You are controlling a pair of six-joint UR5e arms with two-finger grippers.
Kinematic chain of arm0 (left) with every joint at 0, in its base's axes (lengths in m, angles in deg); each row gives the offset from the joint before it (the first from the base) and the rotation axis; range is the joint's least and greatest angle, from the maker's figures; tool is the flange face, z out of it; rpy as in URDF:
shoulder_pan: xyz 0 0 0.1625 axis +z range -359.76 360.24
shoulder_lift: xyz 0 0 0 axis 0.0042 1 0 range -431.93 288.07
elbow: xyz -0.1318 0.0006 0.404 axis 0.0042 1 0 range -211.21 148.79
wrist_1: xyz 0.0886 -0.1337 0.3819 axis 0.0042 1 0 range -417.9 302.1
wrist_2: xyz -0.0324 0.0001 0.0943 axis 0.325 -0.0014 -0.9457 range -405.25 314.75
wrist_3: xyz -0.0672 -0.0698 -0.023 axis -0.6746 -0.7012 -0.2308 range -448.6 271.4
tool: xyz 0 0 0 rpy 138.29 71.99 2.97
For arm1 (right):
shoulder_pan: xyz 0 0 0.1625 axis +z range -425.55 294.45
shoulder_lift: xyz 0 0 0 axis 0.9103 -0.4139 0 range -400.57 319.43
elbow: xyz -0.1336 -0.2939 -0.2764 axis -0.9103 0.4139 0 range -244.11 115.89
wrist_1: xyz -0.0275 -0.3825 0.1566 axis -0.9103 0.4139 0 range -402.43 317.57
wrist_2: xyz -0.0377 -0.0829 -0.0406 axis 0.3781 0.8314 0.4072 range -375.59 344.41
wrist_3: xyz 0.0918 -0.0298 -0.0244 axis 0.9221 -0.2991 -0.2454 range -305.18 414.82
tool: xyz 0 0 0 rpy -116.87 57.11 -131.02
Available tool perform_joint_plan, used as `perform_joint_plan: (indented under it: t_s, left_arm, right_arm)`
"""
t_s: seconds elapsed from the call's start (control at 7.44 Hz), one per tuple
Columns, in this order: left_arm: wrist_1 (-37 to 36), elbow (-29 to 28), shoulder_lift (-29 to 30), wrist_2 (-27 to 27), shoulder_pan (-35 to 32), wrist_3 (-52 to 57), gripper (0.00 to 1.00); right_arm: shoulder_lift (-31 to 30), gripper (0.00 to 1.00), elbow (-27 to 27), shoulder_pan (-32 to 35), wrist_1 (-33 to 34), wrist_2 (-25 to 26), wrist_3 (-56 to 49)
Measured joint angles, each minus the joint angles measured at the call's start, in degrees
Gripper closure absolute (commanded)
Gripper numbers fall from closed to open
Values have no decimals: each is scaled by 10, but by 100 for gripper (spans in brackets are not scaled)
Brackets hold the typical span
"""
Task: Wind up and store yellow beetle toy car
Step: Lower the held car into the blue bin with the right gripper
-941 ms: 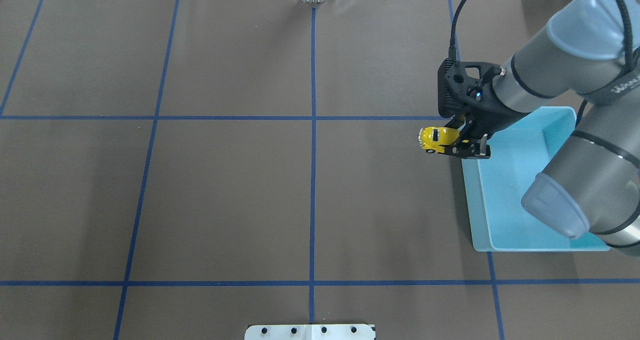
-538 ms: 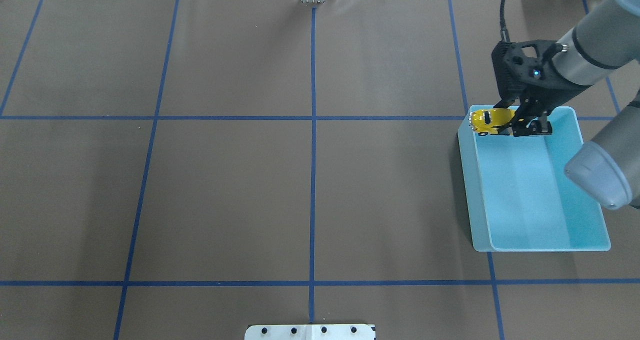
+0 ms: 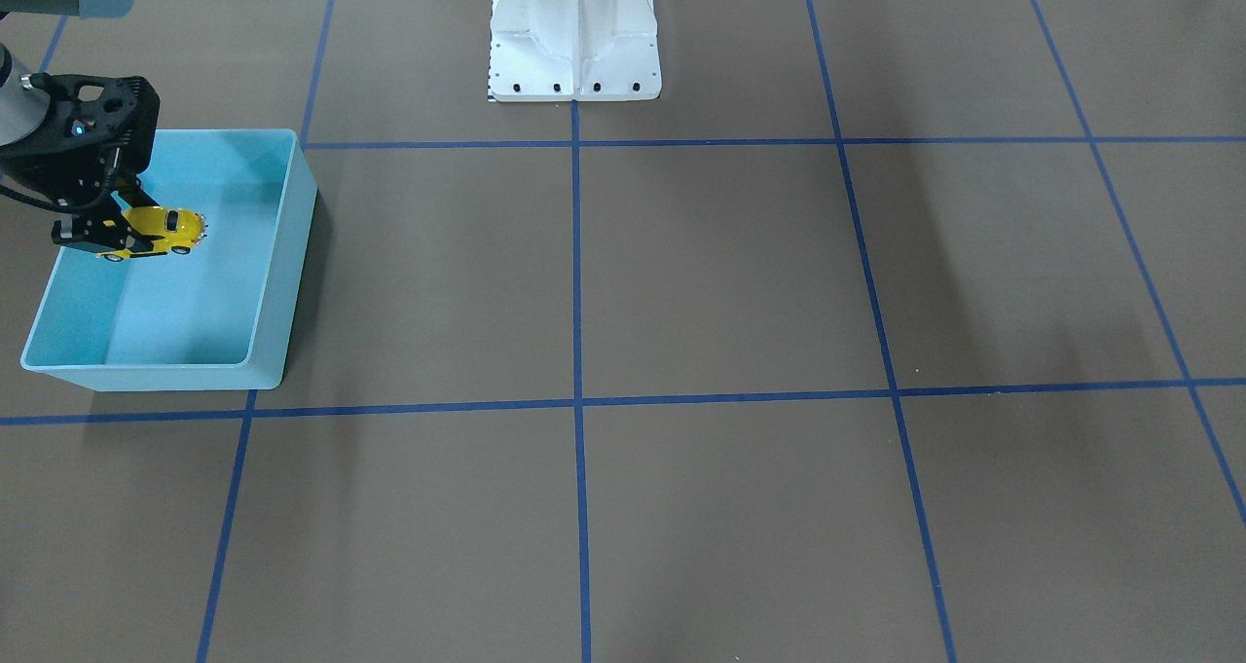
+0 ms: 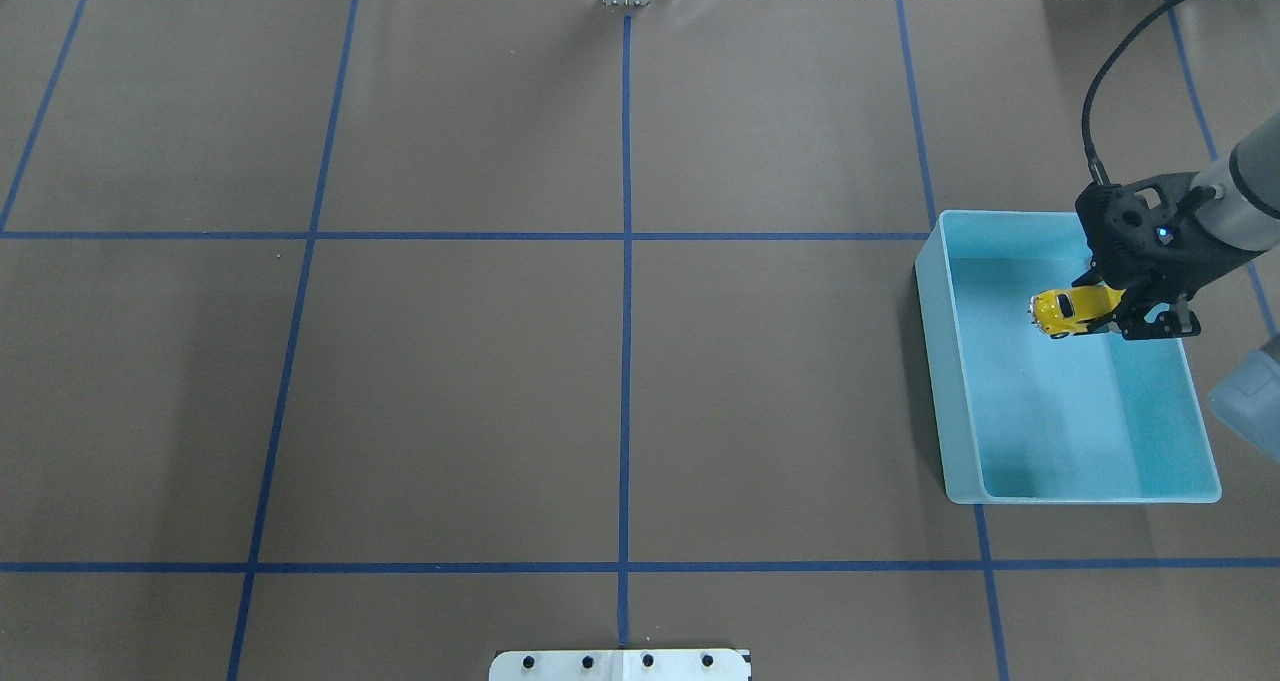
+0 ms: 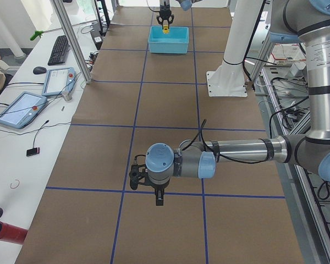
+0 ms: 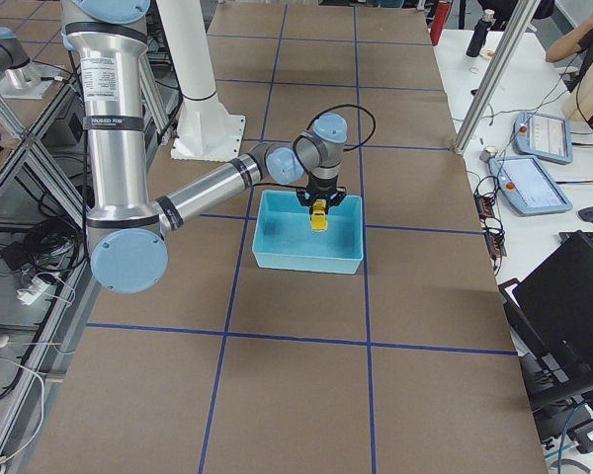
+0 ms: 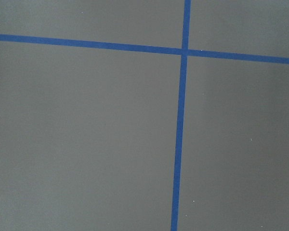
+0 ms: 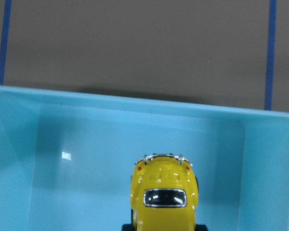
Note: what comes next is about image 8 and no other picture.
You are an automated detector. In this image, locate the light blue plastic bin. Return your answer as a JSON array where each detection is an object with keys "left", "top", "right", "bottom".
[{"left": 0, "top": 86, "right": 289, "bottom": 231}]

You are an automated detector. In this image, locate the yellow beetle toy car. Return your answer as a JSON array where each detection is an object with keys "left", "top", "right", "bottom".
[{"left": 130, "top": 154, "right": 199, "bottom": 231}]

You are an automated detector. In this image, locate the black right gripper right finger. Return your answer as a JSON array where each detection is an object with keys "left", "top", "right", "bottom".
[{"left": 195, "top": 224, "right": 207, "bottom": 231}]

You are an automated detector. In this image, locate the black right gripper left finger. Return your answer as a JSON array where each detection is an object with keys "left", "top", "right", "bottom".
[{"left": 121, "top": 224, "right": 134, "bottom": 231}]

